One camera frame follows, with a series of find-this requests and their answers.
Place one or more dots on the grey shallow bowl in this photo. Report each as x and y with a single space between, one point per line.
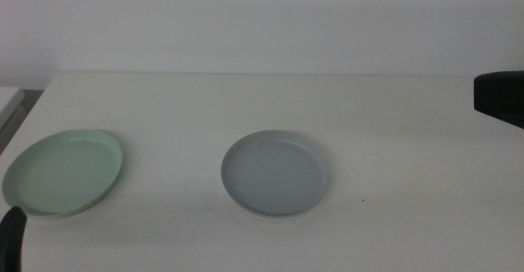
276 173

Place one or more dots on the white shallow bowl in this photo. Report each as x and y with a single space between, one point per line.
278 218

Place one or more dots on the pale green shallow bowl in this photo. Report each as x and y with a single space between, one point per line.
61 173

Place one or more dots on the white side table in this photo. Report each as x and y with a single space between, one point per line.
8 100

